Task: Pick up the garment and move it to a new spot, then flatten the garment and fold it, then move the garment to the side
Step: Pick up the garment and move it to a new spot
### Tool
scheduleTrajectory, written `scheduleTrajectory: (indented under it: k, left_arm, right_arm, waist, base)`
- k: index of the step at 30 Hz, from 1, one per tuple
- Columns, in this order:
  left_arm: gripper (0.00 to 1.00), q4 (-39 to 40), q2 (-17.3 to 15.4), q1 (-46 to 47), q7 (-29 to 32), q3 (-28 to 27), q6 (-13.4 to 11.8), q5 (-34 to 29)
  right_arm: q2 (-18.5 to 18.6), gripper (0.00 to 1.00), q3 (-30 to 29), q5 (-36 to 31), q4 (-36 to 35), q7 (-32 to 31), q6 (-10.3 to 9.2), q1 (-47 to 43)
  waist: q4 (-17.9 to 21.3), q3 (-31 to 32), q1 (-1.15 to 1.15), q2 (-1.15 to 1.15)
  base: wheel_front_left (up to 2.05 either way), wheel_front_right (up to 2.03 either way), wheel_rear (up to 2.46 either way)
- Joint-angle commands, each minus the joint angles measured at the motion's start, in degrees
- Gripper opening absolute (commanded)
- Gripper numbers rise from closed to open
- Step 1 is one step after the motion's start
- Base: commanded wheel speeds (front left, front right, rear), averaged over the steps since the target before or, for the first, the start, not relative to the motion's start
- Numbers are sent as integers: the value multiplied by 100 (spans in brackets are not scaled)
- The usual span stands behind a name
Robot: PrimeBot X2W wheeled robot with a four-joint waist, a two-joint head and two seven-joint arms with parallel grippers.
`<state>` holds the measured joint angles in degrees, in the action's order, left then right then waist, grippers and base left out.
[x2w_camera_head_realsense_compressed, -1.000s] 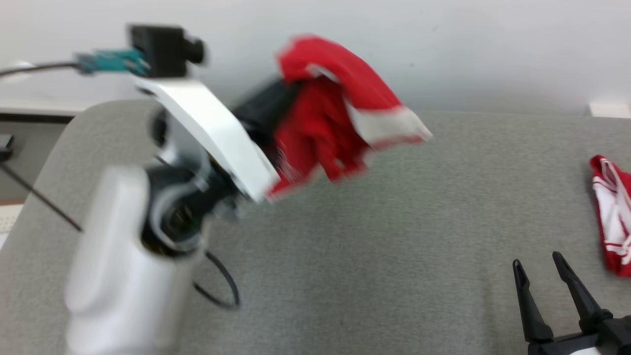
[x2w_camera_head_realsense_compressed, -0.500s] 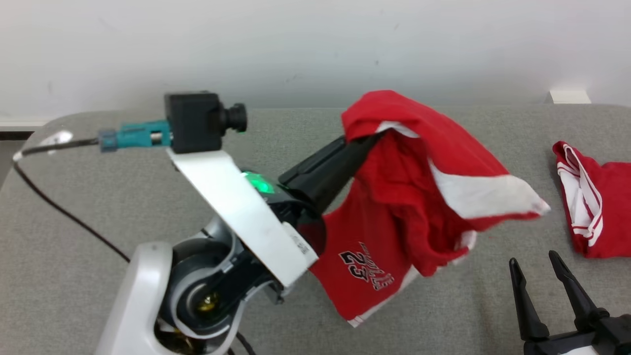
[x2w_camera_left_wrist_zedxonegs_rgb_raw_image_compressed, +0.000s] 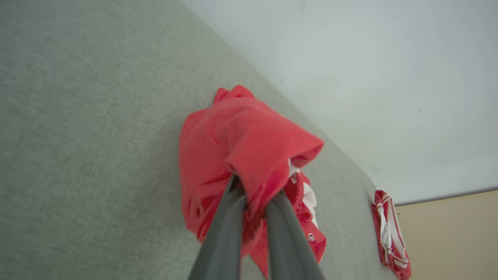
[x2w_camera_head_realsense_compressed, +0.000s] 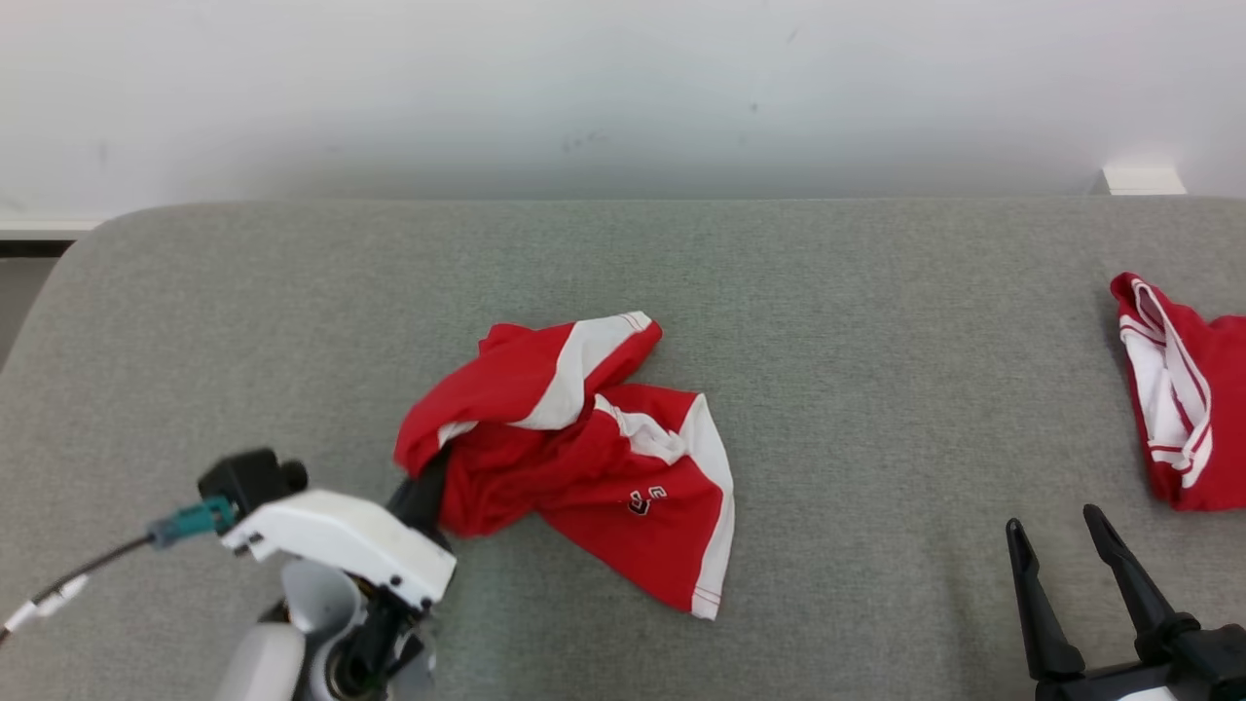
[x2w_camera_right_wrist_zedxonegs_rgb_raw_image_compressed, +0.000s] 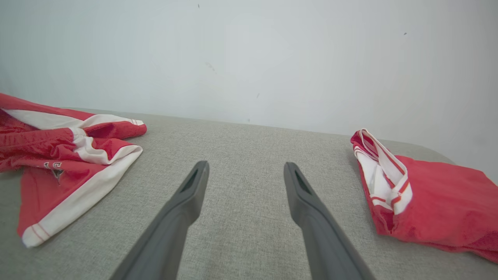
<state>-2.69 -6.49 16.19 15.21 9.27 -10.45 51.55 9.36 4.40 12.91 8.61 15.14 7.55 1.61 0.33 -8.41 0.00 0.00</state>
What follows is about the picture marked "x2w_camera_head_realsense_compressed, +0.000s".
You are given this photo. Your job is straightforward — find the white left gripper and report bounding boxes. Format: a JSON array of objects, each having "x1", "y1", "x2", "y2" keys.
[{"x1": 222, "y1": 453, "x2": 458, "y2": 614}]

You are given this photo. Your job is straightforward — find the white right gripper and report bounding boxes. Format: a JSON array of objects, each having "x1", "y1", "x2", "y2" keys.
[{"x1": 1006, "y1": 503, "x2": 1246, "y2": 701}]

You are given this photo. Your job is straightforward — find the red shorts white side panels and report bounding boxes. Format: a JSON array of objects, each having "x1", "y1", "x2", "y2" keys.
[{"x1": 393, "y1": 311, "x2": 737, "y2": 621}]

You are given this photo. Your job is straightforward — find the red white striped jersey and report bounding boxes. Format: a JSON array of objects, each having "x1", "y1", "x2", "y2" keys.
[{"x1": 1110, "y1": 272, "x2": 1246, "y2": 513}]

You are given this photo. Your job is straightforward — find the grey fabric sofa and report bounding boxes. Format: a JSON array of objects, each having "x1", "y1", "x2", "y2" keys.
[{"x1": 0, "y1": 198, "x2": 1246, "y2": 701}]

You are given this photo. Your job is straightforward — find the white skirting board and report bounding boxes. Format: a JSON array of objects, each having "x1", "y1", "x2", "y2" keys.
[{"x1": 0, "y1": 218, "x2": 104, "y2": 242}]

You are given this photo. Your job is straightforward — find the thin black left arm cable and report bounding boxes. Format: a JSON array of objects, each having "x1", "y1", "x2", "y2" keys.
[{"x1": 0, "y1": 497, "x2": 239, "y2": 648}]

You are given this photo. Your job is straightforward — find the small white wall block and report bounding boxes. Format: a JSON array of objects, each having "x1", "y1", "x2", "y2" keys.
[{"x1": 1090, "y1": 166, "x2": 1189, "y2": 197}]

